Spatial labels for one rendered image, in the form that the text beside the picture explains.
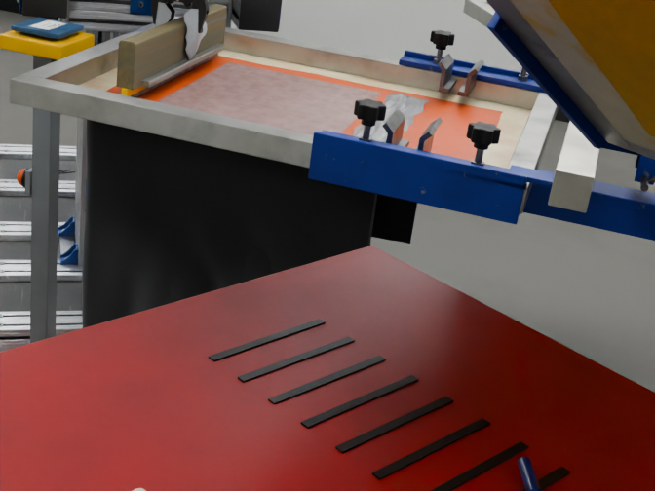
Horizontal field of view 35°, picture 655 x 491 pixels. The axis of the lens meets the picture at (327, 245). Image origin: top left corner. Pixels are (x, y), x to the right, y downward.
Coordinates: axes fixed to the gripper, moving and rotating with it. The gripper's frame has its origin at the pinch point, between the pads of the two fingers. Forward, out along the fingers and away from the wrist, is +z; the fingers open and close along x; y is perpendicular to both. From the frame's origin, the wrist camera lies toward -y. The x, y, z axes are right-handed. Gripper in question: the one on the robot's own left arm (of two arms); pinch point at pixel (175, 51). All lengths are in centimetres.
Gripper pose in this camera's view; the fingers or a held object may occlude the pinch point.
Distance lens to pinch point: 184.9
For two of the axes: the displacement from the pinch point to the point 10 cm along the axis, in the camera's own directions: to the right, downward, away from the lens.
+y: 2.8, -3.5, 8.9
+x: -9.5, -2.3, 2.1
